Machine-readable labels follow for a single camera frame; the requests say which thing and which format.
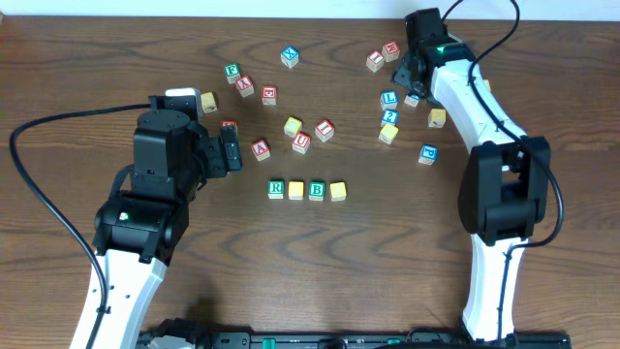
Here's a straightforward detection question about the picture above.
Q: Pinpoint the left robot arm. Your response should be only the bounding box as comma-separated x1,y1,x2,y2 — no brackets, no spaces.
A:
71,110,241,348

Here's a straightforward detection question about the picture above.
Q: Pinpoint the yellow C block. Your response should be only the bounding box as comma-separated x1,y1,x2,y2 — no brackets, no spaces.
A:
283,116,302,138

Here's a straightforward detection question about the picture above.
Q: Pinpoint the blue L block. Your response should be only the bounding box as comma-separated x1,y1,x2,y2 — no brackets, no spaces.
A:
380,90,398,111

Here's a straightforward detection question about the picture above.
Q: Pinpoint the green B block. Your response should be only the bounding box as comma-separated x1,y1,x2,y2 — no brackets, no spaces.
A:
308,181,326,202

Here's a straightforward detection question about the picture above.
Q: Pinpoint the blue X block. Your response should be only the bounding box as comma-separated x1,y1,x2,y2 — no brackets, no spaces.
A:
280,47,299,69

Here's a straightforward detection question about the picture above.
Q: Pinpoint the red u block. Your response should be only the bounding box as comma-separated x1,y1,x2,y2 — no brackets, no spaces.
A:
221,120,238,132
292,133,311,154

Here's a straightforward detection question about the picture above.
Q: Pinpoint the yellow block left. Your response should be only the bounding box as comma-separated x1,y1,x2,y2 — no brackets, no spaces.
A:
201,92,217,113

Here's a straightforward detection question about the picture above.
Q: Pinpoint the red I block centre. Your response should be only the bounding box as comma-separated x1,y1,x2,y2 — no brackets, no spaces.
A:
315,119,335,143

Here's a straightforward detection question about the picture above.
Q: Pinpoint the red X block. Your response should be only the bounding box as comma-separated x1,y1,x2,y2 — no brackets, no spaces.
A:
234,76,255,98

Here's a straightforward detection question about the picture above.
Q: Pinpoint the red U block left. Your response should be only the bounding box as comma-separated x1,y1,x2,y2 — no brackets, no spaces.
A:
221,120,238,132

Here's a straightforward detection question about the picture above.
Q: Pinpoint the yellow O block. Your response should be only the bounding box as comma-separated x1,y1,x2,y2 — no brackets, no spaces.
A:
288,181,304,201
329,181,347,202

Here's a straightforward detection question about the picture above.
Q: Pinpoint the red i block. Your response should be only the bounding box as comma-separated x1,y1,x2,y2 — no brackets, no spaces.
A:
366,50,385,73
315,119,335,143

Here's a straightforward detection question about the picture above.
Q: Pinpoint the green R block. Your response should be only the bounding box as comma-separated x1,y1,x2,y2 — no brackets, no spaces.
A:
267,180,285,200

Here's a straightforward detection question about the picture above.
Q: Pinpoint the red I block top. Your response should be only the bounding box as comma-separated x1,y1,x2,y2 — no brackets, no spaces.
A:
366,50,385,73

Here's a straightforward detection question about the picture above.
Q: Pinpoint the blue 2 block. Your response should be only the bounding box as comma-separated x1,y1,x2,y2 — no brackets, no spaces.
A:
381,110,399,127

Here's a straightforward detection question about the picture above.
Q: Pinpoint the green F block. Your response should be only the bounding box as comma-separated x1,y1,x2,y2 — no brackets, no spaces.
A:
224,63,241,84

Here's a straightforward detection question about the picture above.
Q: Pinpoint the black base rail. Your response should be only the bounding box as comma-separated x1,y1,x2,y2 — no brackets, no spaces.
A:
138,331,572,349

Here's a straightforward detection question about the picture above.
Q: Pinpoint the blue T block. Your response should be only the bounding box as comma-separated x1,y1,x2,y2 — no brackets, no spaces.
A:
404,94,420,108

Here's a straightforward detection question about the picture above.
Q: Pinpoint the yellow block below 2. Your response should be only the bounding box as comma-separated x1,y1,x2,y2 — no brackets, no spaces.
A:
379,123,399,144

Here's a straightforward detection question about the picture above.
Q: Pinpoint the red N block top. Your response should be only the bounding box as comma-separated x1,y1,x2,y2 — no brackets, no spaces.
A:
382,41,401,62

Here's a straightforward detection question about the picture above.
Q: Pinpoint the red E block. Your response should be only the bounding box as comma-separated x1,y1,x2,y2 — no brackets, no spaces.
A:
262,85,277,106

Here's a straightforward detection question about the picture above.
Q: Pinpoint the blue P block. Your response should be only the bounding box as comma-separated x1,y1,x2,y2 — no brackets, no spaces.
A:
418,144,438,165

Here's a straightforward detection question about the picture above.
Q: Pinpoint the red A block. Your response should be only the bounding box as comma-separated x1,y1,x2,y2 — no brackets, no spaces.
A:
251,139,270,162

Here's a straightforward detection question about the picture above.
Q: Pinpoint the yellow block right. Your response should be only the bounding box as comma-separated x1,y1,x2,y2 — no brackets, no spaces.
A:
428,109,447,128

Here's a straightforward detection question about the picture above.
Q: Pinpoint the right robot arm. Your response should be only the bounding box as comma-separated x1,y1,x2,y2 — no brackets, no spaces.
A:
391,8,552,346

